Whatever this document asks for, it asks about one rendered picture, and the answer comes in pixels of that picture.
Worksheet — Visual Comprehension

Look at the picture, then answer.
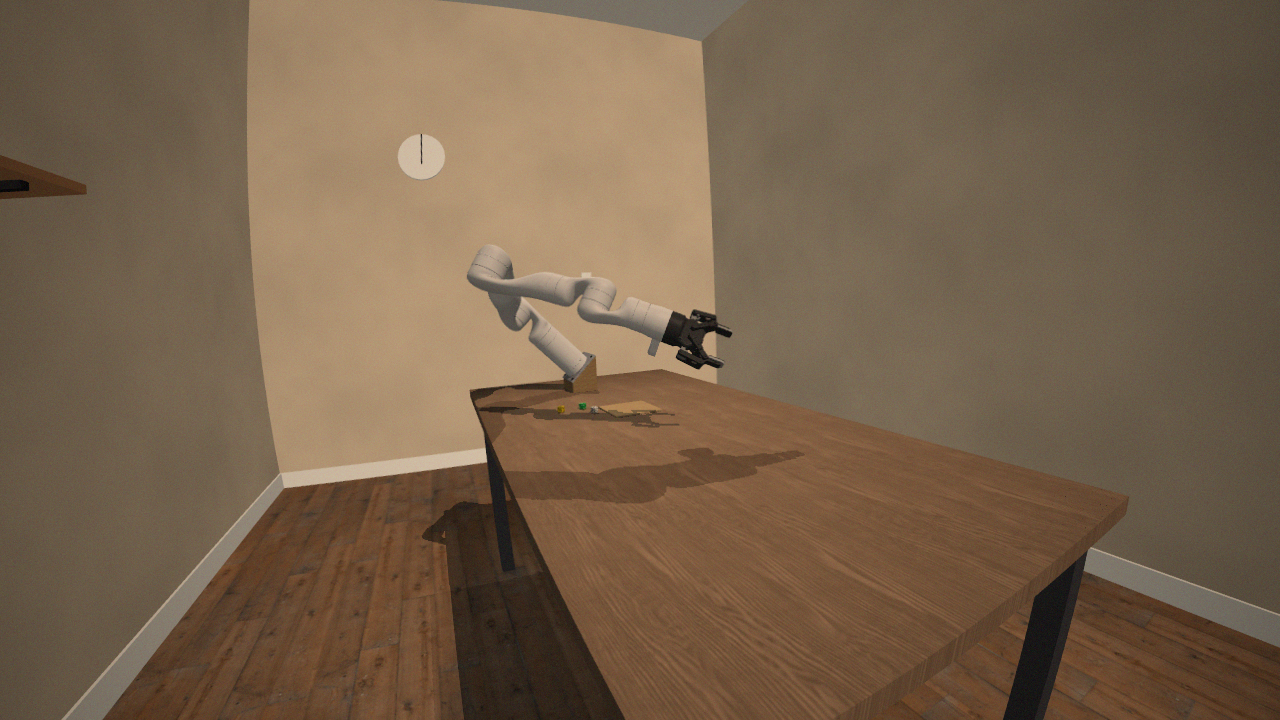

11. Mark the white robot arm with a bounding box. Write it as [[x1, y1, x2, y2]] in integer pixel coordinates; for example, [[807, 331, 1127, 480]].
[[467, 245, 673, 375]]

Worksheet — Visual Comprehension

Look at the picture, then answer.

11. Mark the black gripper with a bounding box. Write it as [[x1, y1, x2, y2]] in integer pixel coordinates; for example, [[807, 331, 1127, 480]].
[[660, 309, 732, 370]]

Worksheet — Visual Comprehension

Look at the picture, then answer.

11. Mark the tan square mat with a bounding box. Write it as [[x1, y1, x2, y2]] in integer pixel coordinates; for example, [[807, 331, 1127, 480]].
[[598, 401, 663, 418]]

